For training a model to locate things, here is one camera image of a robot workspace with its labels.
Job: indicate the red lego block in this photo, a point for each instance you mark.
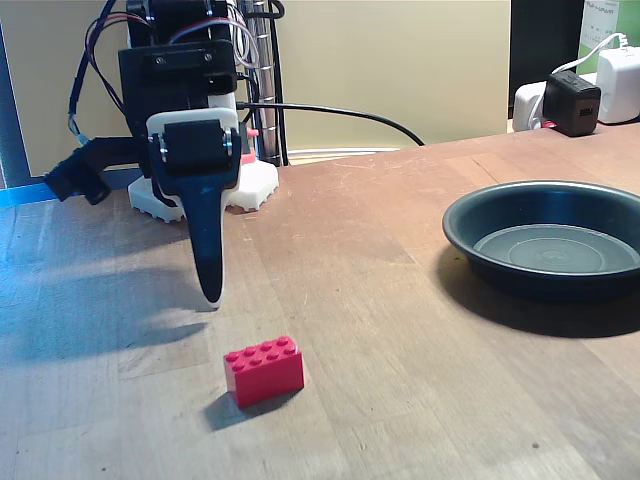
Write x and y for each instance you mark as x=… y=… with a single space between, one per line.
x=265 y=380

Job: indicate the black round shallow bin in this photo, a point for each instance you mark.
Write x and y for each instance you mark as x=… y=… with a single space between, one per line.
x=500 y=210

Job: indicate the red black base clamp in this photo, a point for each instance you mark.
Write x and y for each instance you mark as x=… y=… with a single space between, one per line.
x=247 y=157

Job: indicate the blue strip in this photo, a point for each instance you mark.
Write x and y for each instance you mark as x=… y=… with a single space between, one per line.
x=25 y=195

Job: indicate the white power strip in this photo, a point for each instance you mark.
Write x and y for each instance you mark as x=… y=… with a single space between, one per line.
x=527 y=107

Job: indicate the black panel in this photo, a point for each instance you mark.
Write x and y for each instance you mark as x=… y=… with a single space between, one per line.
x=545 y=40

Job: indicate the black cube charger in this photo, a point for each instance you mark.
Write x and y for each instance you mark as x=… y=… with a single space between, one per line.
x=570 y=105

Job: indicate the green and white box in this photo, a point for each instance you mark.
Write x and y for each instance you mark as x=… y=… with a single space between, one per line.
x=600 y=25

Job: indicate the white power adapter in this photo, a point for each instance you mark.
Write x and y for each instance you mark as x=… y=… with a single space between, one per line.
x=620 y=85

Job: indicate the dark grey frame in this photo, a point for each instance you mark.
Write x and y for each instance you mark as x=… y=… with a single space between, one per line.
x=12 y=125

